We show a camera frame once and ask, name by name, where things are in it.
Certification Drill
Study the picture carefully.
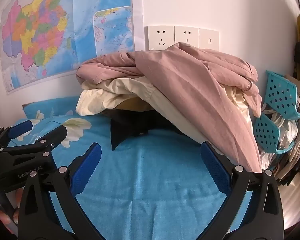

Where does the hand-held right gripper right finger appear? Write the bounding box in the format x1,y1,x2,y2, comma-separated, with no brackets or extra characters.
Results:
200,141,284,240

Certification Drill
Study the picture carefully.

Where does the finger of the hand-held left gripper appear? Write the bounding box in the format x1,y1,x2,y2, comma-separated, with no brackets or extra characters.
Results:
0,125,67,160
0,120,33,148

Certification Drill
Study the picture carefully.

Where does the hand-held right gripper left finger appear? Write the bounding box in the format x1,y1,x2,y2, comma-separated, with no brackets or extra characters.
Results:
18,142,110,240

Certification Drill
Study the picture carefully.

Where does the pink jacket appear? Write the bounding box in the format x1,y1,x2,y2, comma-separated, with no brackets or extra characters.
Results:
76,42,263,173

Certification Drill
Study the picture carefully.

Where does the black garment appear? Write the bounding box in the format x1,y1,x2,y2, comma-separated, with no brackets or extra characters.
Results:
100,109,188,152

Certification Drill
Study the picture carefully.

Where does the teal plastic basket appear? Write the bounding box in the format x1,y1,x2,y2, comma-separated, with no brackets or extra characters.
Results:
265,70,300,120
254,114,295,154

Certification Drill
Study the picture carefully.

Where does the blue floral bed sheet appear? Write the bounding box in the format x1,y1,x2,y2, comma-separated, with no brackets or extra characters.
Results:
5,97,263,240

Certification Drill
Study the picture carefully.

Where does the cream garment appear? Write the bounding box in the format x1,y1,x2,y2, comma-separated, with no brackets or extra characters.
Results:
75,76,255,145

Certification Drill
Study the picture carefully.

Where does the brown garment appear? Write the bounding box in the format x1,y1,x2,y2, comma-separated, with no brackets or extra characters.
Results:
114,97,153,112

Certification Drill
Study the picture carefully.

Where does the white striped mattress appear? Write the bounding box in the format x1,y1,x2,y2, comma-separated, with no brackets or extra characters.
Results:
275,177,300,230

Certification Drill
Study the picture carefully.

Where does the colourful wall map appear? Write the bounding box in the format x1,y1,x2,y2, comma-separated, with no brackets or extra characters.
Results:
0,0,143,94

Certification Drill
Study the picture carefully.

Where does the white wall socket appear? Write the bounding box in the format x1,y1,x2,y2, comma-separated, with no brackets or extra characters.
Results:
174,26,199,48
147,26,175,52

